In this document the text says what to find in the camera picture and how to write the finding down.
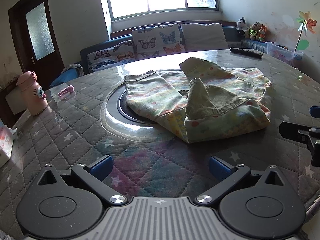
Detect round black table burner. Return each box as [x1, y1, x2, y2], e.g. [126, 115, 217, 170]
[117, 85, 160, 126]

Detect black and white cow plush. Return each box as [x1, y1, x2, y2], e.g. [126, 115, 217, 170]
[236, 17, 247, 36]

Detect grey quilted star table cover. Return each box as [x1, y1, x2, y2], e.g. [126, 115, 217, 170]
[0, 49, 320, 240]

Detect large butterfly print cushion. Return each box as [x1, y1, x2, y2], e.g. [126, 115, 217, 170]
[131, 24, 183, 60]

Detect white paper box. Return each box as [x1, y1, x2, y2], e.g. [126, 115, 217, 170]
[0, 125, 18, 168]

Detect colourful patterned children's pants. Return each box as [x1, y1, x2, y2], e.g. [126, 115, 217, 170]
[124, 57, 273, 144]

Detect pink cartoon water bottle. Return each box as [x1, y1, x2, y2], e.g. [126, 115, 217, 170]
[16, 71, 48, 116]

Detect brown bear plush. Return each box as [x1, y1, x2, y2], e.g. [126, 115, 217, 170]
[249, 22, 262, 40]

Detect plain white cushion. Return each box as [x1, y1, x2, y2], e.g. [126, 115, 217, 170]
[180, 23, 229, 53]

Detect clear plastic storage box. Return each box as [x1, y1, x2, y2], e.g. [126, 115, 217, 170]
[266, 41, 304, 68]

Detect low butterfly print cushion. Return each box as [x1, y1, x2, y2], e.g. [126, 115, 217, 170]
[87, 40, 137, 72]

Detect white board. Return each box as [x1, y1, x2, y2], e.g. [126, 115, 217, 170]
[5, 86, 33, 115]

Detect dark door with frosted glass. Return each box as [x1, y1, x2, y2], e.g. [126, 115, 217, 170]
[8, 0, 65, 74]

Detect orange fox plush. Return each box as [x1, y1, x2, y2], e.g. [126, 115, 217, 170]
[257, 24, 267, 43]

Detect black remote control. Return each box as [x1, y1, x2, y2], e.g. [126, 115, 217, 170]
[229, 47, 263, 60]

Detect blue sofa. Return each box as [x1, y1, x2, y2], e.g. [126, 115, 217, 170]
[50, 25, 303, 87]

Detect colourful pinwheel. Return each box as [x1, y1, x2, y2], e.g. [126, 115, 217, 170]
[294, 10, 317, 53]

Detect grey cloth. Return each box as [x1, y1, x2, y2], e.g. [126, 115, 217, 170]
[64, 64, 84, 77]

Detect blue cushion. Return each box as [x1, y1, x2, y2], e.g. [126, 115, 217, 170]
[50, 67, 84, 87]

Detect small pink object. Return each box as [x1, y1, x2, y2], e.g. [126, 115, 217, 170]
[58, 85, 75, 97]

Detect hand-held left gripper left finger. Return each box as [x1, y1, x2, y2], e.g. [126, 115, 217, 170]
[37, 155, 128, 205]

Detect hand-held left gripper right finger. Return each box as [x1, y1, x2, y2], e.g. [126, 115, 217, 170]
[196, 156, 285, 205]

